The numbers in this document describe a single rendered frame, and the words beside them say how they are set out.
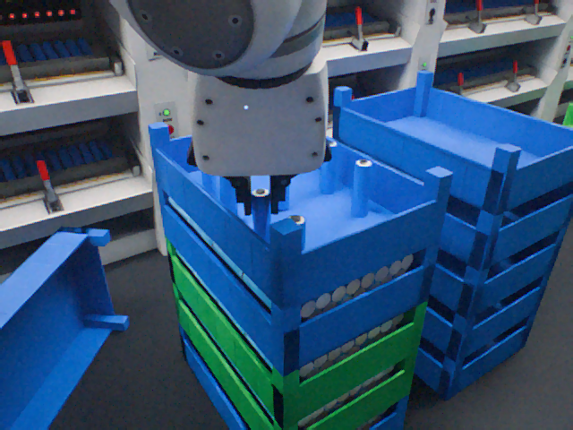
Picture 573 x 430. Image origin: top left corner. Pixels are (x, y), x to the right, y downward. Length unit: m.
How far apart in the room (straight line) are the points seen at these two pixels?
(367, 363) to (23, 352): 0.49
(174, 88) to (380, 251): 0.59
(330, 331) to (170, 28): 0.34
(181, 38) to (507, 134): 0.66
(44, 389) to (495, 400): 0.68
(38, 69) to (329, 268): 0.67
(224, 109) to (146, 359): 0.58
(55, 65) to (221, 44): 0.76
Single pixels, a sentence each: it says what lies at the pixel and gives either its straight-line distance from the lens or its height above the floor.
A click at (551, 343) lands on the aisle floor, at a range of 0.95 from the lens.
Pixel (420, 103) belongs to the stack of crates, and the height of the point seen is 0.35.
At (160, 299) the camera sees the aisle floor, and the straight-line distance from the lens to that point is 0.95.
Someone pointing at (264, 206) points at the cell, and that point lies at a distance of 0.45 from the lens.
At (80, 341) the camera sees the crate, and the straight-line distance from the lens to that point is 0.90.
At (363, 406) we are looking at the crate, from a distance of 0.61.
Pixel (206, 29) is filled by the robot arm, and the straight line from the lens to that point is 0.19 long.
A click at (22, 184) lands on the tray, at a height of 0.21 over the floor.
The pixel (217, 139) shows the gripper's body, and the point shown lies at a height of 0.47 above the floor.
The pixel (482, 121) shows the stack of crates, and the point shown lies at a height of 0.35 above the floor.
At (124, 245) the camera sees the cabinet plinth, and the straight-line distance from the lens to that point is 1.06.
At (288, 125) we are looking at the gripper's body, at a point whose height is 0.48.
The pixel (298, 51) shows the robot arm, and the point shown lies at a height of 0.54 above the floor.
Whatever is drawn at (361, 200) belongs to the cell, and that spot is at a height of 0.35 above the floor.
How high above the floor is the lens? 0.60
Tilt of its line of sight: 31 degrees down
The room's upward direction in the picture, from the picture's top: straight up
